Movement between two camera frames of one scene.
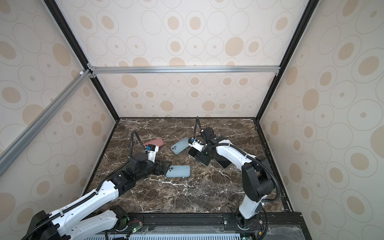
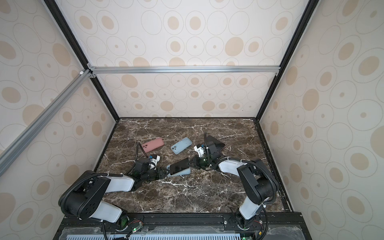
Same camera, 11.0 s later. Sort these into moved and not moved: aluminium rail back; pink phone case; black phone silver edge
Moved: black phone silver edge
Not moved: pink phone case; aluminium rail back
